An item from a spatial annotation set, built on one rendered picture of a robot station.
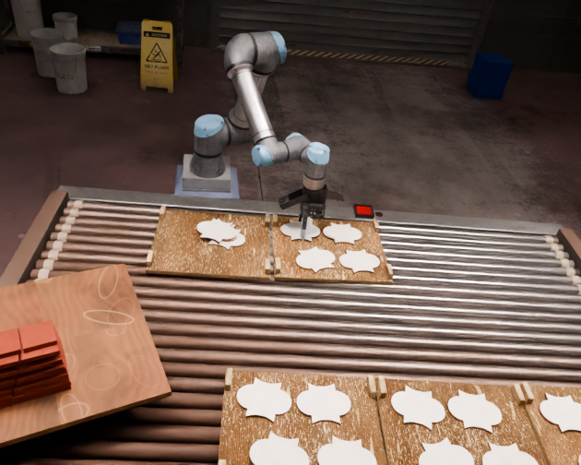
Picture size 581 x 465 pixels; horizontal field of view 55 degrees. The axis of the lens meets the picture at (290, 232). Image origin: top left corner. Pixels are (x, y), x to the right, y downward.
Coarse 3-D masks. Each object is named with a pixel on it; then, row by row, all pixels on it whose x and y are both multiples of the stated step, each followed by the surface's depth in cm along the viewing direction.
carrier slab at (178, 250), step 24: (168, 216) 206; (192, 216) 208; (216, 216) 209; (240, 216) 211; (168, 240) 195; (192, 240) 196; (264, 240) 201; (168, 264) 185; (192, 264) 186; (216, 264) 187; (240, 264) 189; (264, 264) 190
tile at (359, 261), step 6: (348, 252) 199; (354, 252) 200; (360, 252) 200; (342, 258) 196; (348, 258) 196; (354, 258) 197; (360, 258) 197; (366, 258) 197; (372, 258) 198; (342, 264) 193; (348, 264) 194; (354, 264) 194; (360, 264) 194; (366, 264) 195; (372, 264) 195; (378, 264) 196; (354, 270) 191; (360, 270) 192; (366, 270) 192; (372, 270) 192
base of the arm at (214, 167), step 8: (192, 160) 231; (200, 160) 228; (208, 160) 227; (216, 160) 229; (192, 168) 231; (200, 168) 228; (208, 168) 228; (216, 168) 230; (224, 168) 234; (200, 176) 230; (208, 176) 230; (216, 176) 231
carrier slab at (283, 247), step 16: (272, 224) 209; (320, 224) 212; (352, 224) 215; (368, 224) 216; (288, 240) 202; (320, 240) 205; (368, 240) 208; (288, 256) 195; (336, 256) 198; (384, 256) 201; (288, 272) 188; (304, 272) 189; (320, 272) 190; (336, 272) 191; (352, 272) 192; (368, 272) 193; (384, 272) 194
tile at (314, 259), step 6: (300, 252) 196; (306, 252) 197; (312, 252) 197; (318, 252) 197; (324, 252) 198; (330, 252) 198; (300, 258) 193; (306, 258) 194; (312, 258) 194; (318, 258) 194; (324, 258) 195; (330, 258) 195; (300, 264) 191; (306, 264) 191; (312, 264) 192; (318, 264) 192; (324, 264) 192; (330, 264) 193; (318, 270) 190
